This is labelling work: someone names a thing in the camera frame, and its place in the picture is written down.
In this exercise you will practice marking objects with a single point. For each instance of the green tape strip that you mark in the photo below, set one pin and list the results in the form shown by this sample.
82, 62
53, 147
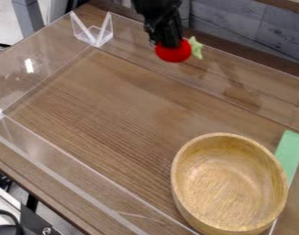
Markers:
287, 153

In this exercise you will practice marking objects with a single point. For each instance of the red plush fruit green stem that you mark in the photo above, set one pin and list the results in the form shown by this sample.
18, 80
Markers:
188, 48

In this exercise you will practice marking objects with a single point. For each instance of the black metal bracket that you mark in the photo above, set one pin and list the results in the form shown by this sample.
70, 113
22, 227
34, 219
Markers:
33, 224

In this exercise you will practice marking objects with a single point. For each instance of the wooden bowl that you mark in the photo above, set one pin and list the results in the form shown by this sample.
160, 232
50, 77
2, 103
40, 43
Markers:
228, 183

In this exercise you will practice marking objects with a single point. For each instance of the clear acrylic enclosure wall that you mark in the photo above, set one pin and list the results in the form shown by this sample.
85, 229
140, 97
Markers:
96, 113

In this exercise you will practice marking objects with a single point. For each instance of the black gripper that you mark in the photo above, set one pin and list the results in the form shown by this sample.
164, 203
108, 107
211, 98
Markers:
161, 21

